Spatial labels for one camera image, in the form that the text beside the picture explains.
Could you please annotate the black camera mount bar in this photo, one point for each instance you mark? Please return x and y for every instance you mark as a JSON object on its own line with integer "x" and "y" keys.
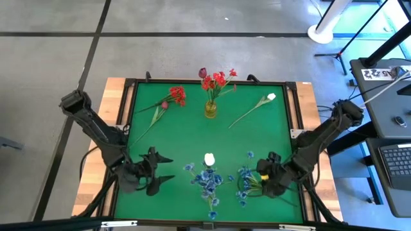
{"x": 48, "y": 226}

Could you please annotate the white paper label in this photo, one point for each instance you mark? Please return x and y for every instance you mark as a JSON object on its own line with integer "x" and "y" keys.
{"x": 375, "y": 73}

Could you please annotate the silver frame bracket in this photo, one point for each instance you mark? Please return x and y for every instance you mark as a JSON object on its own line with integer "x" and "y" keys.
{"x": 297, "y": 227}
{"x": 118, "y": 224}
{"x": 296, "y": 133}

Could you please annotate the pink artificial tulip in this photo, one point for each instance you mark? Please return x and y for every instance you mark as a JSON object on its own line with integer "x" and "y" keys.
{"x": 164, "y": 105}

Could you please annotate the grey side desk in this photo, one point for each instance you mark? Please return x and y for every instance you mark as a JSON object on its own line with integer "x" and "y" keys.
{"x": 385, "y": 202}

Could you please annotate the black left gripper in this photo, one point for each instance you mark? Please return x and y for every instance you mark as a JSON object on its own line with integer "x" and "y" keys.
{"x": 131, "y": 174}

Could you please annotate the dark red artificial tulip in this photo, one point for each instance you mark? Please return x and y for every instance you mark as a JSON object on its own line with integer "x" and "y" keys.
{"x": 202, "y": 72}

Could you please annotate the thick black stand pole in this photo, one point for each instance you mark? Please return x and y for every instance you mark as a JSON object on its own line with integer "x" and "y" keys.
{"x": 385, "y": 48}

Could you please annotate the blue artificial flower bunch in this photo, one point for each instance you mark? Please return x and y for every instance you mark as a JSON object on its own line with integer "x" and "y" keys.
{"x": 207, "y": 179}
{"x": 245, "y": 173}

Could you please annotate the black key fob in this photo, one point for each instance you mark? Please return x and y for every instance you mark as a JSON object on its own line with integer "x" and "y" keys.
{"x": 400, "y": 121}

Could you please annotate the white stand with round base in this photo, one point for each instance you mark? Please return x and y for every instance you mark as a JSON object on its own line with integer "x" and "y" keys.
{"x": 321, "y": 33}

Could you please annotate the yellow gripper tag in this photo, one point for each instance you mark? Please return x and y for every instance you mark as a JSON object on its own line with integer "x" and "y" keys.
{"x": 265, "y": 177}

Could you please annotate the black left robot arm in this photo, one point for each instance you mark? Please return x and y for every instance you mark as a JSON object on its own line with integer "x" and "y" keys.
{"x": 93, "y": 125}

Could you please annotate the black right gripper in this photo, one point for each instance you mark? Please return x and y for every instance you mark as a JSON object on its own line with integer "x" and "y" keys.
{"x": 282, "y": 176}

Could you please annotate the black device on desk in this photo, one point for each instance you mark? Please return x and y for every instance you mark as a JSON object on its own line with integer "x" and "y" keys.
{"x": 405, "y": 90}

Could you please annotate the green table mat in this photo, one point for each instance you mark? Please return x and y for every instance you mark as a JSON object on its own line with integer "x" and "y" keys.
{"x": 186, "y": 134}

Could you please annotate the red artificial carnation spray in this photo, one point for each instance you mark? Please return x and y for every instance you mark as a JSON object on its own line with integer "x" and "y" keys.
{"x": 220, "y": 79}
{"x": 177, "y": 93}

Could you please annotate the grey furniture leg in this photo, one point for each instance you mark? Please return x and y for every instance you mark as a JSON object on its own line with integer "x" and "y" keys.
{"x": 9, "y": 142}

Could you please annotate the thin black tripod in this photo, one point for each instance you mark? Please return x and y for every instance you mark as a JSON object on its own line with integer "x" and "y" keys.
{"x": 339, "y": 55}

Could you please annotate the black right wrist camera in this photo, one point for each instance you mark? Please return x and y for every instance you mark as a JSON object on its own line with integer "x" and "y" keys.
{"x": 274, "y": 157}

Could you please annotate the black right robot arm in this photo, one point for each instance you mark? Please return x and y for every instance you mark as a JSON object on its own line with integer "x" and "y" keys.
{"x": 324, "y": 134}

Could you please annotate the small yellow glass vase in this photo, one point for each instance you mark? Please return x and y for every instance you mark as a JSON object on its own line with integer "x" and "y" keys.
{"x": 210, "y": 110}

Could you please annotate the dark keyboard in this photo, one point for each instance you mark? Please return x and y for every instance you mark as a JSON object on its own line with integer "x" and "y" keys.
{"x": 396, "y": 160}

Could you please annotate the white artificial tulip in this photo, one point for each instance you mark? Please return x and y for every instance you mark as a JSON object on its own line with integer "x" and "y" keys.
{"x": 271, "y": 96}
{"x": 209, "y": 158}

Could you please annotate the black table frame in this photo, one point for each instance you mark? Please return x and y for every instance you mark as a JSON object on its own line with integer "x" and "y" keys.
{"x": 160, "y": 81}

